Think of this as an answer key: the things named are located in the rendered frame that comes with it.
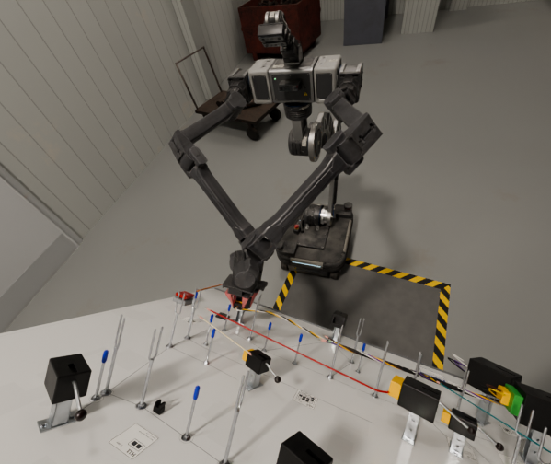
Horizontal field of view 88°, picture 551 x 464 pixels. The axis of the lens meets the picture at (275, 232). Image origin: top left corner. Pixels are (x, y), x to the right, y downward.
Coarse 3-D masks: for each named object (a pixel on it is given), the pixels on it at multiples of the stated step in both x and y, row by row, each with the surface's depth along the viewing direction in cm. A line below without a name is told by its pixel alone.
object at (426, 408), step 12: (408, 384) 58; (420, 384) 59; (408, 396) 57; (420, 396) 56; (432, 396) 55; (408, 408) 57; (420, 408) 56; (432, 408) 54; (444, 408) 55; (408, 420) 58; (432, 420) 54; (408, 432) 58; (468, 432) 53
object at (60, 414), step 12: (60, 360) 42; (72, 360) 43; (84, 360) 44; (48, 372) 42; (60, 372) 40; (72, 372) 41; (84, 372) 41; (48, 384) 41; (60, 384) 39; (72, 384) 40; (84, 384) 41; (60, 396) 39; (72, 396) 40; (84, 396) 42; (60, 408) 41; (48, 420) 42; (60, 420) 42; (72, 420) 43
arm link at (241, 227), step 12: (192, 156) 99; (204, 156) 101; (192, 168) 101; (204, 168) 102; (204, 180) 102; (216, 180) 104; (216, 192) 103; (216, 204) 104; (228, 204) 104; (228, 216) 104; (240, 216) 105; (240, 228) 103; (252, 228) 106; (240, 240) 107
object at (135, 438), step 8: (136, 424) 45; (128, 432) 43; (136, 432) 44; (144, 432) 44; (112, 440) 41; (120, 440) 42; (128, 440) 42; (136, 440) 42; (144, 440) 43; (152, 440) 43; (120, 448) 40; (128, 448) 41; (136, 448) 41; (144, 448) 41; (128, 456) 39; (136, 456) 40
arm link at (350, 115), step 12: (336, 96) 104; (336, 108) 103; (348, 108) 95; (348, 120) 89; (360, 120) 79; (372, 120) 79; (348, 132) 80; (360, 132) 78; (372, 132) 80; (348, 144) 79; (360, 144) 80; (372, 144) 81; (348, 156) 81; (360, 156) 81
